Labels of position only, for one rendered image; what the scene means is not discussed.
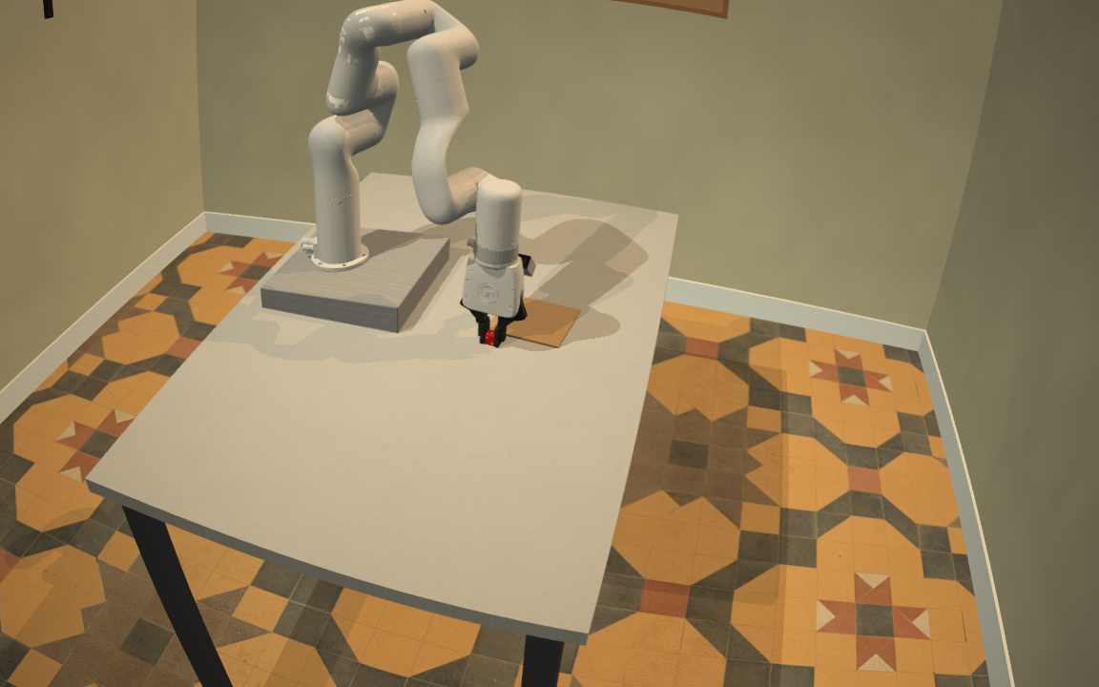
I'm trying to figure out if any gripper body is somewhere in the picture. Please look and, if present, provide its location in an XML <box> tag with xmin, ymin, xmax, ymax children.
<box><xmin>463</xmin><ymin>253</ymin><xmax>525</xmax><ymax>318</ymax></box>

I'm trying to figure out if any orange mat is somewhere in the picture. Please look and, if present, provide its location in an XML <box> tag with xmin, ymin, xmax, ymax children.
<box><xmin>507</xmin><ymin>297</ymin><xmax>581</xmax><ymax>348</ymax></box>

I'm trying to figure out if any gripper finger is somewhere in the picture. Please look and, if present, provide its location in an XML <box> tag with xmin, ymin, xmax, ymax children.
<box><xmin>493</xmin><ymin>297</ymin><xmax>528</xmax><ymax>347</ymax></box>
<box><xmin>460</xmin><ymin>300</ymin><xmax>490</xmax><ymax>344</ymax></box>

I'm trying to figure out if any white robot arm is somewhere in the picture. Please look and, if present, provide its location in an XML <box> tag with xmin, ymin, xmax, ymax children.
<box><xmin>301</xmin><ymin>0</ymin><xmax>536</xmax><ymax>277</ymax></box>

